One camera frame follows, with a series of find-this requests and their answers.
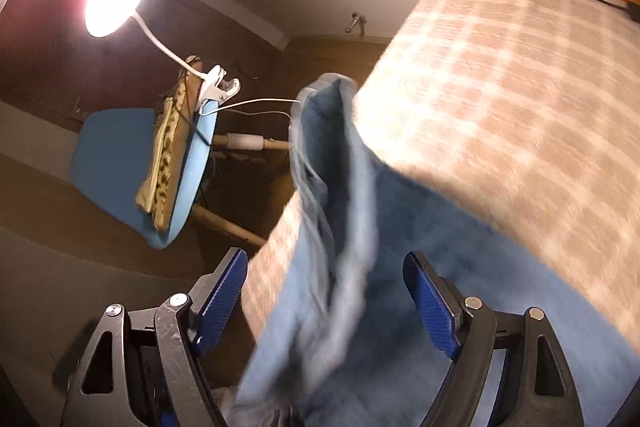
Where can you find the white tube cover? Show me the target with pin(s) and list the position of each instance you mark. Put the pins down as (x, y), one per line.
(245, 142)

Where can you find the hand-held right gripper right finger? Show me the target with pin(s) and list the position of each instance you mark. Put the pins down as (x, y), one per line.
(432, 307)

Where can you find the beige folded cloth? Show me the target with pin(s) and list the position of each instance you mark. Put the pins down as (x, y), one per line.
(149, 194)

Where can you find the blue denim pants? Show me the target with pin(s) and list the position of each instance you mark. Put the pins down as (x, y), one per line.
(360, 307)

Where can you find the metal door stop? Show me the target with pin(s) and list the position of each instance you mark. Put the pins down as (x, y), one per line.
(356, 23)

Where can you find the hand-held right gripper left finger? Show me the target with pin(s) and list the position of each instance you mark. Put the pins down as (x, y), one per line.
(220, 302)

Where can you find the blue chair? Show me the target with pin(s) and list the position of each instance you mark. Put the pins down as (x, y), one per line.
(110, 157)

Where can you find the leopard print cloth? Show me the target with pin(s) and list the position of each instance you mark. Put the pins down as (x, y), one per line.
(170, 157)

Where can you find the beige checked blanket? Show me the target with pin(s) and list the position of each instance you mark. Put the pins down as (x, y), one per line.
(500, 107)

